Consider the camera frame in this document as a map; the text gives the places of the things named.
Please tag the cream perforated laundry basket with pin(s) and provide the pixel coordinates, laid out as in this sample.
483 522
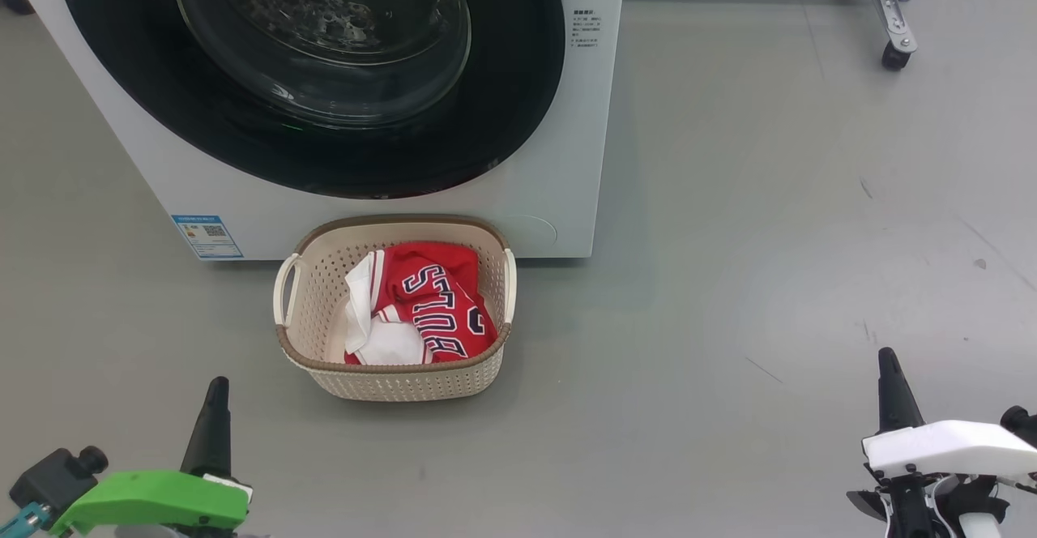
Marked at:
324 279

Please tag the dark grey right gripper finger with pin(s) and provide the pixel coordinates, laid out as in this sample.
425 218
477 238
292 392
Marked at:
895 396

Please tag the black text instruction label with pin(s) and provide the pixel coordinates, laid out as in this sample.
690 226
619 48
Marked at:
586 27

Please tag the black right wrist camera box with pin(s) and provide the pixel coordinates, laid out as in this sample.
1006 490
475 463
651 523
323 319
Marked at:
1019 423

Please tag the silver metal frame leg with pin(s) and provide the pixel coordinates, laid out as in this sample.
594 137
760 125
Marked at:
895 3

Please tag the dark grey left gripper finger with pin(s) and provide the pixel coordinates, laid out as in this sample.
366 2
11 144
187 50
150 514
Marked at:
212 433

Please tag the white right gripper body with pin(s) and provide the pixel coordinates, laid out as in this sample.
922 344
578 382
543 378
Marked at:
948 445

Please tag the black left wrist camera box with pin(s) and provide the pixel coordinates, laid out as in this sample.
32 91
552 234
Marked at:
49 477

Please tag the blue energy label sticker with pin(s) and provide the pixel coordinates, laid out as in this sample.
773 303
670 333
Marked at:
206 236

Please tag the white front-load washing machine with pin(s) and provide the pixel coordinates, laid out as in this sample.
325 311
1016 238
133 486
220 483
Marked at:
567 181

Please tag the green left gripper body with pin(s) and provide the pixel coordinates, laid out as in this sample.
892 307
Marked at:
146 501

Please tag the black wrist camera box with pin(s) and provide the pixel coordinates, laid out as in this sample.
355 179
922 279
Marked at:
1019 423
49 477

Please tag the black caster wheel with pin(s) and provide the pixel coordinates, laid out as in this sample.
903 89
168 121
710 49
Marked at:
895 57

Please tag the white garment with red trim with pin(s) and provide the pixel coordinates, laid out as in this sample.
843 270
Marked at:
393 347

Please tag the round drain filter cover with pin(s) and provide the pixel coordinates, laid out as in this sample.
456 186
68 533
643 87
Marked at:
535 234

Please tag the red Bulls basketball jersey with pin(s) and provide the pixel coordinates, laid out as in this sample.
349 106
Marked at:
437 295

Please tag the round black glass washer door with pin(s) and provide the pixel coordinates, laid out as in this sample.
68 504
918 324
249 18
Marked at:
518 76

